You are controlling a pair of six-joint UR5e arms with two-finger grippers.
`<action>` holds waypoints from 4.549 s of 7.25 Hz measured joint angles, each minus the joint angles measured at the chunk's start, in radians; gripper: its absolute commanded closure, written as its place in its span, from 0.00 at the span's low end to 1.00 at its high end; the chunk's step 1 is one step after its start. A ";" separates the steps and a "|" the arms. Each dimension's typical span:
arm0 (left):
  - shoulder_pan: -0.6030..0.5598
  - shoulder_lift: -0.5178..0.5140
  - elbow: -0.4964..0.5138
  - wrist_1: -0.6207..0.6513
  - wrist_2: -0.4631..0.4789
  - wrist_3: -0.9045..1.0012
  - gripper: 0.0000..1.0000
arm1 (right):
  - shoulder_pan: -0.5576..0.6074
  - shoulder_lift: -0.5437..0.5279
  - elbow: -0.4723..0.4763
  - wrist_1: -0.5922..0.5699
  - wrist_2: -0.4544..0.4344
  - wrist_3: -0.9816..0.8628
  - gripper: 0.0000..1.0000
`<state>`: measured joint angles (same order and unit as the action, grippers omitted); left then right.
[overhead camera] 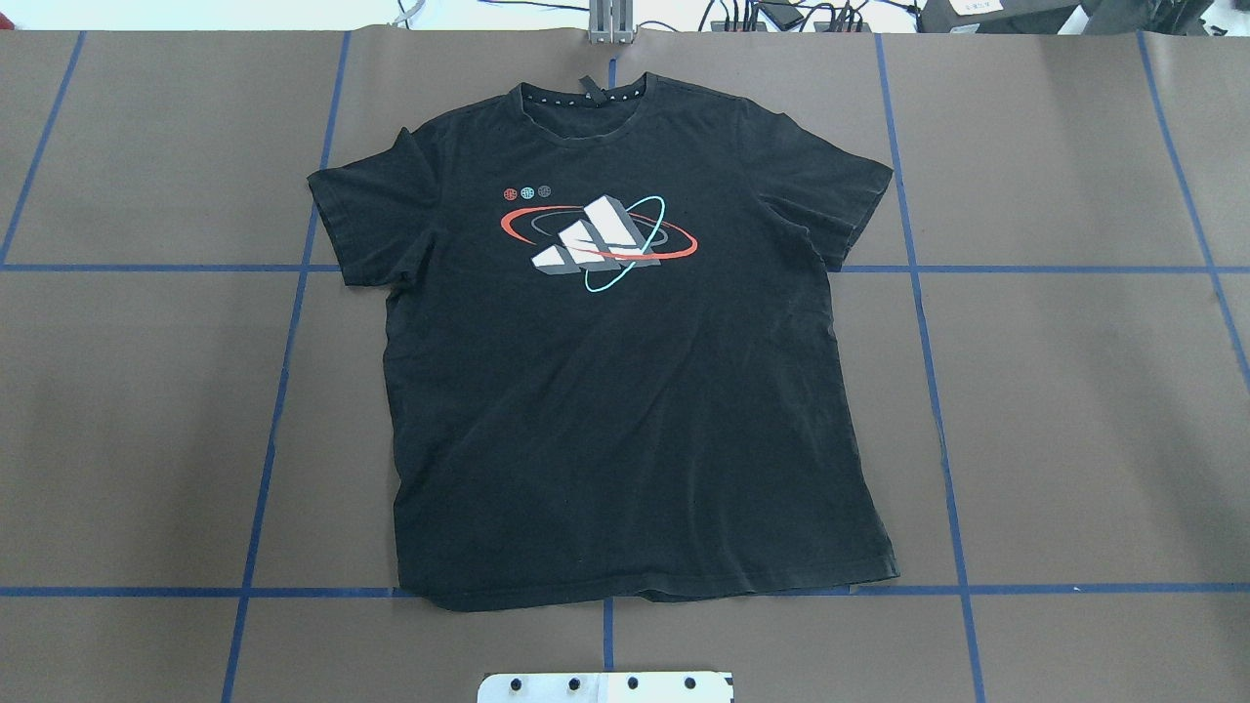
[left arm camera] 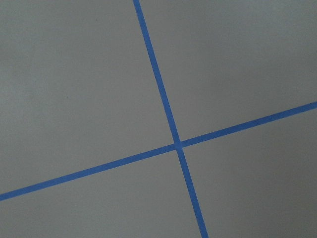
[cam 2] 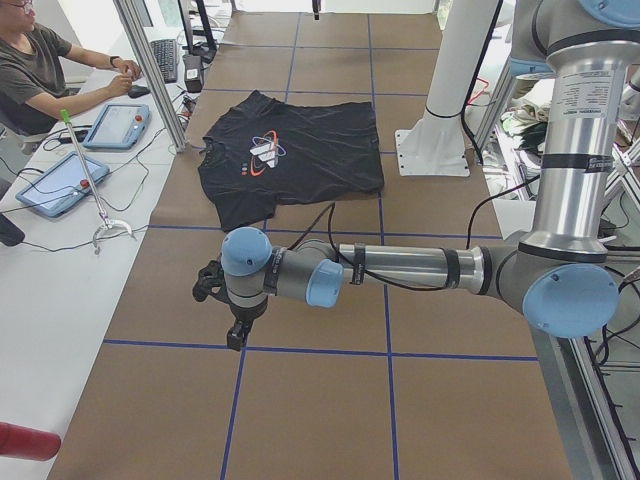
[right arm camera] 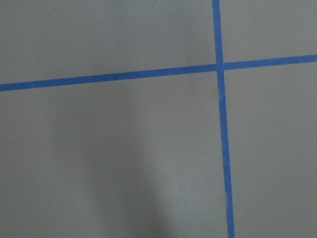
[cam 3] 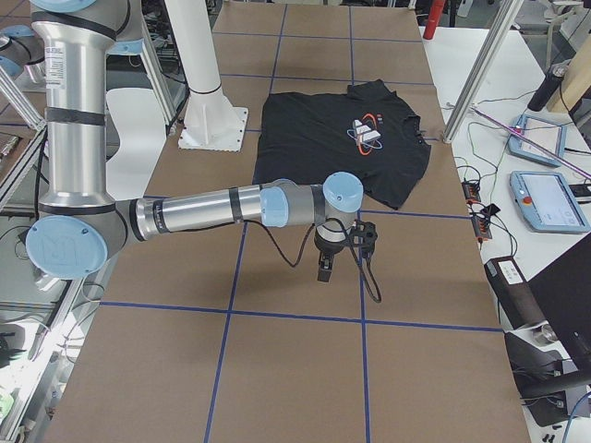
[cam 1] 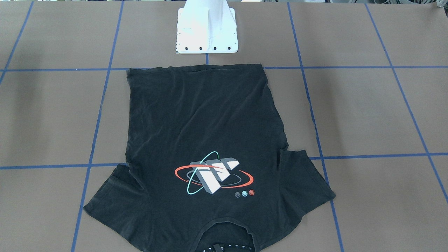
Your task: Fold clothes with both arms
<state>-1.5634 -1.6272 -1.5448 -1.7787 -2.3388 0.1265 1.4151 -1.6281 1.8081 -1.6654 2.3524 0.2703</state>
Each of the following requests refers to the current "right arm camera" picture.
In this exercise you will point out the blue tape line lengthwise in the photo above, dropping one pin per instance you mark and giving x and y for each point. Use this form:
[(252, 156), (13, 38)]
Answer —
[(223, 117)]

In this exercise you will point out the blue tape line crosswise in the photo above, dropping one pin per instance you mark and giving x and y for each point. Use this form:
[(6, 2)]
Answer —
[(157, 73)]

